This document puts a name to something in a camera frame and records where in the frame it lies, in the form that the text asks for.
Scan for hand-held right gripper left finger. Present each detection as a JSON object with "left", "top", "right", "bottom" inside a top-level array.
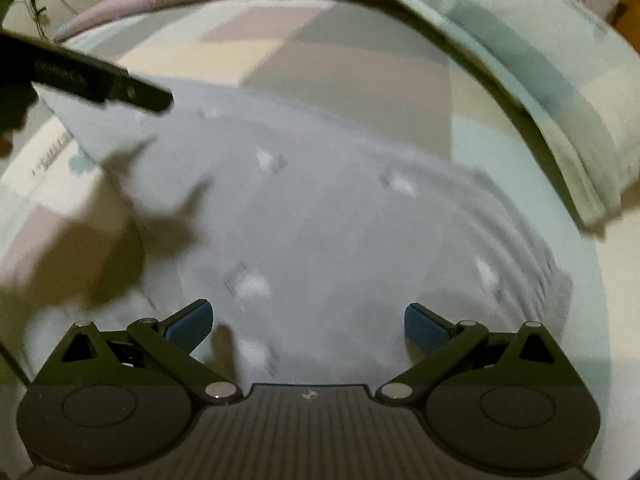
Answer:
[{"left": 45, "top": 299, "right": 241, "bottom": 403}]

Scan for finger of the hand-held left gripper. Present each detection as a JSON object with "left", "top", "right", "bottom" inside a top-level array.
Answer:
[{"left": 105, "top": 62, "right": 174, "bottom": 114}]

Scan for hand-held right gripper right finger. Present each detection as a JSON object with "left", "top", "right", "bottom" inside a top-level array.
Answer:
[{"left": 375, "top": 302, "right": 586, "bottom": 405}]

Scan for grey cat-print pants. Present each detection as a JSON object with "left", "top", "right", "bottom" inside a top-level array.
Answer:
[{"left": 35, "top": 77, "right": 573, "bottom": 391}]

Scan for patchwork floral bed sheet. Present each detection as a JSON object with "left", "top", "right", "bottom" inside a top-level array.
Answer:
[{"left": 0, "top": 0, "right": 616, "bottom": 461}]

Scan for pastel checked pillow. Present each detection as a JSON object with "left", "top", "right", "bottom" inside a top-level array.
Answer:
[{"left": 337, "top": 0, "right": 640, "bottom": 233}]

